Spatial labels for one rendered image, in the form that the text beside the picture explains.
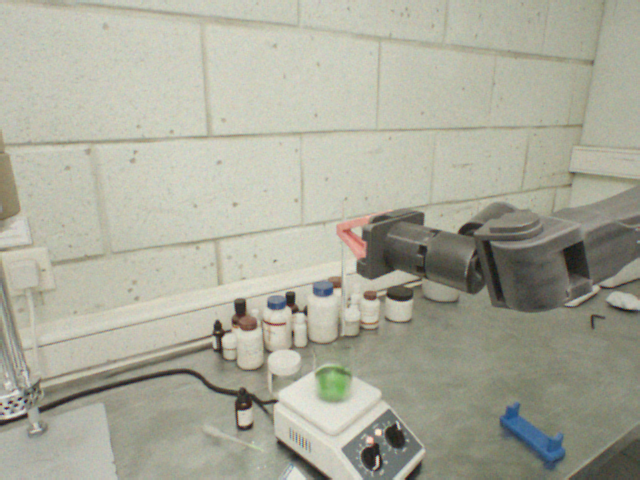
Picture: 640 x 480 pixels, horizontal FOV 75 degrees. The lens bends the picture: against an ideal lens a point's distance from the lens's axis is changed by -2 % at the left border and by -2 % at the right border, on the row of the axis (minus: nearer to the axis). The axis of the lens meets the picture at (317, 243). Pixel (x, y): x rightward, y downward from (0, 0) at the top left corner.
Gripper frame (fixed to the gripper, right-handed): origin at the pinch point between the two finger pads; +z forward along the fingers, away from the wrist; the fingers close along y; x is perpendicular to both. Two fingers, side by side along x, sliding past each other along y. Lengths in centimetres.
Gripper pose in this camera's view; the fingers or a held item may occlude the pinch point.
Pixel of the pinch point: (343, 229)
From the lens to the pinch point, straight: 56.7
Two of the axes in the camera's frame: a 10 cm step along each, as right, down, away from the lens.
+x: 0.1, 9.5, 3.1
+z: -6.7, -2.2, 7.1
